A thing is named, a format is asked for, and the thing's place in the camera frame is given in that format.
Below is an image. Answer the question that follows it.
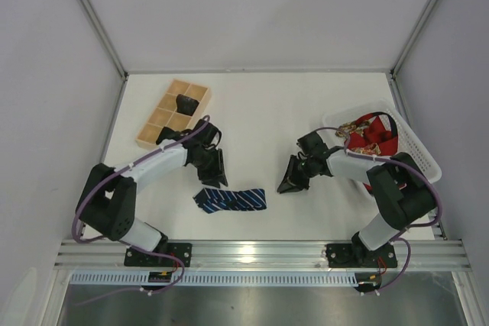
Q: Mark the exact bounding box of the navy blue striped tie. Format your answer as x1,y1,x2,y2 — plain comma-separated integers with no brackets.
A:
193,188,267,214

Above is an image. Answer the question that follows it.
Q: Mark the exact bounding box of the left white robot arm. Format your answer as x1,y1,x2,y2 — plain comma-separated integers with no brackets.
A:
72,115,228,257

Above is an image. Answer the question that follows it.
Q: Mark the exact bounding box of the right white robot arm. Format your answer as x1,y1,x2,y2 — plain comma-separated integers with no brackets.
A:
277,130,442,252

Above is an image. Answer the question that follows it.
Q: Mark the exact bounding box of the rolled black tie lower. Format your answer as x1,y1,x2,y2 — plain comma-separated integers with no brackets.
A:
156,127,182,145

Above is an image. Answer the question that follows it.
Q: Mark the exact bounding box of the rolled black tie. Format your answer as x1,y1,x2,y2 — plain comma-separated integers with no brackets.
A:
156,127,182,145
176,94,199,116

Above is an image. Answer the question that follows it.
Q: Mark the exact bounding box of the gold patterned tie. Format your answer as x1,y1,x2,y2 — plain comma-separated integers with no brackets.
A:
335,120,381,155

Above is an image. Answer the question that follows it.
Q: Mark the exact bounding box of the rolled black tie upper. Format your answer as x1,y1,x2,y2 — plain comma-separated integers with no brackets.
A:
176,94,199,116

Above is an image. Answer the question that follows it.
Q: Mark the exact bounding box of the wooden compartment organizer box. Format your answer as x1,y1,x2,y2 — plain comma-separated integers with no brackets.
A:
135,79,212,150

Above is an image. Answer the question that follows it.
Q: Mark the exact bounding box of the red tie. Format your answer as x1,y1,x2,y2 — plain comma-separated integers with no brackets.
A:
353,111,399,157

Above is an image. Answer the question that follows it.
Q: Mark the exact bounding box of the white plastic basket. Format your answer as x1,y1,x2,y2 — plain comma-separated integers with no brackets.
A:
322,98,442,183

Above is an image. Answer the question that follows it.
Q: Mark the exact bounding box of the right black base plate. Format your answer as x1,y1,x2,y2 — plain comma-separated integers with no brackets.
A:
325,242,398,269

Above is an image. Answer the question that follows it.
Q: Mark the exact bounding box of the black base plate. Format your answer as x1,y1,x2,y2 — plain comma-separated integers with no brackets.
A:
325,242,398,269
123,241,193,267

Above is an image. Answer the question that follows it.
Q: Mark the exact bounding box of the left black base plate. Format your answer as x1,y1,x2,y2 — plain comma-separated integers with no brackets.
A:
123,241,193,267

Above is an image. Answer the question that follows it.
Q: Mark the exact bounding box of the aluminium mounting rail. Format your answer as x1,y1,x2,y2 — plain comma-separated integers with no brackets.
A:
54,240,471,272

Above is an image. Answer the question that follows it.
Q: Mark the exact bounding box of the white slotted cable duct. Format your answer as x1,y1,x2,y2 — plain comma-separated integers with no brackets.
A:
70,270,358,287

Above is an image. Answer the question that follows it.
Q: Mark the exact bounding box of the right aluminium frame post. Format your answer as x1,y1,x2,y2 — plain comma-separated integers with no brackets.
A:
390,0,441,79

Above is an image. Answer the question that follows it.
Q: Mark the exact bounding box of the aluminium frame post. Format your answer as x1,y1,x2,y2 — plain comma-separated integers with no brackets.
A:
390,0,441,79
76,0,128,82

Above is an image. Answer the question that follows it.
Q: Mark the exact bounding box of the left aluminium frame post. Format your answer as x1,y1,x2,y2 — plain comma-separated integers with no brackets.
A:
76,0,128,82

